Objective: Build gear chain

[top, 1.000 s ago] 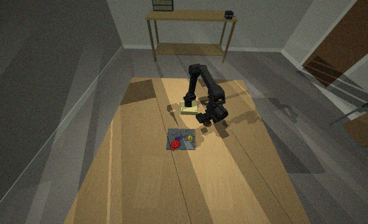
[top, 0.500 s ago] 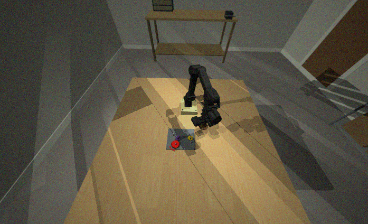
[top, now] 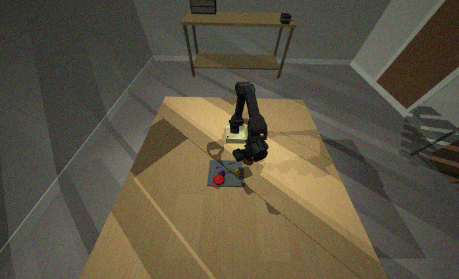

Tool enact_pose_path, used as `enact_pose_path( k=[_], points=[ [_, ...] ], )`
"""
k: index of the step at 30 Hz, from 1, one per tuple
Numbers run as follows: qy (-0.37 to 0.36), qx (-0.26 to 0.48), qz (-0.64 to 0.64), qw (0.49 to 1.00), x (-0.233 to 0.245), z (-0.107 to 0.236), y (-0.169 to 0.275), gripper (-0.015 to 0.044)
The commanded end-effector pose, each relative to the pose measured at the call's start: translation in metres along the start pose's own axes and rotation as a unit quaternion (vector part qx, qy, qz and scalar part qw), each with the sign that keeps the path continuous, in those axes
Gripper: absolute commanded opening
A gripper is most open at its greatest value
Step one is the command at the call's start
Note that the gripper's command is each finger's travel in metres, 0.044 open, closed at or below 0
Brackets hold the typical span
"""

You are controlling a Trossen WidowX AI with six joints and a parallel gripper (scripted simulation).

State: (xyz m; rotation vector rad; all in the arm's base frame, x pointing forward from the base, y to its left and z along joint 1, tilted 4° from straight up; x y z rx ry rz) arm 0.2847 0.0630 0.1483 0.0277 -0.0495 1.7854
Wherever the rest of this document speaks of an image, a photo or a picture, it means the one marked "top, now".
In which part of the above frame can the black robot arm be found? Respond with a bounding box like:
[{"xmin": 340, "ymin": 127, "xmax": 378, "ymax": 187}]
[{"xmin": 229, "ymin": 82, "xmax": 268, "ymax": 162}]

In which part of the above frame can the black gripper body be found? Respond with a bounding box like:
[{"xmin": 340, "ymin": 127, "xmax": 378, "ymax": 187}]
[{"xmin": 232, "ymin": 140, "xmax": 269, "ymax": 162}]

